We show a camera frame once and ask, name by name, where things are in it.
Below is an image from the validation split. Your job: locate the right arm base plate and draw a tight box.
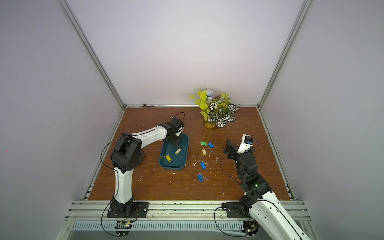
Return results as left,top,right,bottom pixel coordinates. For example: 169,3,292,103
221,202,249,219

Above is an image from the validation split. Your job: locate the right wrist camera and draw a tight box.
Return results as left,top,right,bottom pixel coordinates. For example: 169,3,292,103
237,134,254,154

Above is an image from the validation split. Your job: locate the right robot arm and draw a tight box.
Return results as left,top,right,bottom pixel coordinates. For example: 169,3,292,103
224,135,310,240

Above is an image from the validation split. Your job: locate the teal plastic storage box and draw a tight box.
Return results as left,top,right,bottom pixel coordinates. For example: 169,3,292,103
159,134,190,171

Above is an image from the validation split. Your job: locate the controller board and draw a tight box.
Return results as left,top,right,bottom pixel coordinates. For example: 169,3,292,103
115,221,133,237
243,219,259,238

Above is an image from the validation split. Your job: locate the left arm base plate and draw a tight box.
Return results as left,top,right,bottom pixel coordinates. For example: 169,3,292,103
107,202,150,219

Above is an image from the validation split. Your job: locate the artificial potted plant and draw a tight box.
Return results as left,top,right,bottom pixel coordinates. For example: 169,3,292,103
189,88,241,130

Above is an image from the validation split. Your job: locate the left controller board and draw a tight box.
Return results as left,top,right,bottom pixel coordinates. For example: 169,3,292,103
115,221,133,237

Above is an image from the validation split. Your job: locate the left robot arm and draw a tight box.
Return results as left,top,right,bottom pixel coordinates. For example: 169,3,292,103
110,117,184,216

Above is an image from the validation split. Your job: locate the right controller board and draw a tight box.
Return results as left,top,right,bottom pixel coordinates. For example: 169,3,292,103
243,219,259,238

